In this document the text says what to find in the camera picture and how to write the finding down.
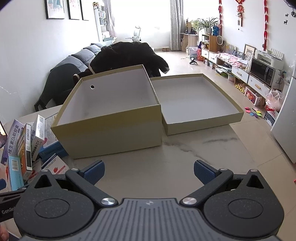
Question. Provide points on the wooden computer desk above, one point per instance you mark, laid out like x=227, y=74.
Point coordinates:
x=188, y=40

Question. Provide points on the black tripod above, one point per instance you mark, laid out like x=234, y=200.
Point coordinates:
x=192, y=61

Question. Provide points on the blue plush toy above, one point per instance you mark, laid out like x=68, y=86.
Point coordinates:
x=216, y=30

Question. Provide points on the standing photo frame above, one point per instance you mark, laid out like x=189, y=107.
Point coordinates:
x=249, y=51

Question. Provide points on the white TV cabinet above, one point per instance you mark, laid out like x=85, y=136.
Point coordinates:
x=240, y=74

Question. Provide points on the colourful paper flower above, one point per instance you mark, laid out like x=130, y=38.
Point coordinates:
x=253, y=111

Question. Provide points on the white printer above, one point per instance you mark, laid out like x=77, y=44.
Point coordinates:
x=269, y=59

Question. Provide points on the small wooden stool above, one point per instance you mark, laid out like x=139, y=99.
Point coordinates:
x=165, y=49

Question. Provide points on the black plush toy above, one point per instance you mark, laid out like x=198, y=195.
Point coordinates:
x=129, y=55

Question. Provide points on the white bookshelf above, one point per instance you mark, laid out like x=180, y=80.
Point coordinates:
x=100, y=20

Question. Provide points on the potted plant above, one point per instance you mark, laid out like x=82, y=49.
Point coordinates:
x=205, y=25

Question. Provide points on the white office chair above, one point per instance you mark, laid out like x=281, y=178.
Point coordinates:
x=136, y=33

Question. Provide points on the red knot ornament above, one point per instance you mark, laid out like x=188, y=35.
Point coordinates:
x=240, y=10

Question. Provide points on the tan cardboard box lid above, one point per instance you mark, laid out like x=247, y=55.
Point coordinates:
x=196, y=99

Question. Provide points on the pink plastic bag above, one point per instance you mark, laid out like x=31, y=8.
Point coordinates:
x=274, y=99

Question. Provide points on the white refrigerator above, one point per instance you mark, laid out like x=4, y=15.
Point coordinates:
x=285, y=115

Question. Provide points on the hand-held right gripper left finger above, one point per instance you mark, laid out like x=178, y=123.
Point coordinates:
x=93, y=171

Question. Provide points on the blue face mask box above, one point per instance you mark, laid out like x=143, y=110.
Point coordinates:
x=52, y=129

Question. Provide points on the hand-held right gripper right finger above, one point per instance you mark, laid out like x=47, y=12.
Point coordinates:
x=204, y=172

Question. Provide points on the white marble desktop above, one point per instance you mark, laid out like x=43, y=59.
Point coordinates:
x=161, y=153

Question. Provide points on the grey sofa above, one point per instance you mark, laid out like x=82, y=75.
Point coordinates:
x=57, y=85
x=81, y=58

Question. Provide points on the pink cloth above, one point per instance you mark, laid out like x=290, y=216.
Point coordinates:
x=227, y=59

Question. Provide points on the egg tray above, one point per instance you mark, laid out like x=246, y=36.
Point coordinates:
x=240, y=87

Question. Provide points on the grey curtain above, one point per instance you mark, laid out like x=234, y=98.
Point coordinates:
x=176, y=23

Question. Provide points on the light blue barcode box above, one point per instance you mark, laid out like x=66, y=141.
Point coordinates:
x=16, y=170

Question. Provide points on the wooden shelf unit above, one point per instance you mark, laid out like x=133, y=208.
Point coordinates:
x=209, y=42

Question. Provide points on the pink-print framed wall picture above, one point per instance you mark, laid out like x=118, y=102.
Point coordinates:
x=74, y=8

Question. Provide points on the red gift box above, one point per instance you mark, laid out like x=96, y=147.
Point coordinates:
x=252, y=96

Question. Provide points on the white blue-checked medicine box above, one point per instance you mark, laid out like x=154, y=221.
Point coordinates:
x=38, y=134

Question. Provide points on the black microwave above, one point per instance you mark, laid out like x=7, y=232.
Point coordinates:
x=261, y=70

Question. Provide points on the blue-print framed wall picture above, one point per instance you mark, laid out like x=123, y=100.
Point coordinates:
x=55, y=8

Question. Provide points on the tan cardboard box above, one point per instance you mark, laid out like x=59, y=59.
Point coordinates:
x=104, y=136

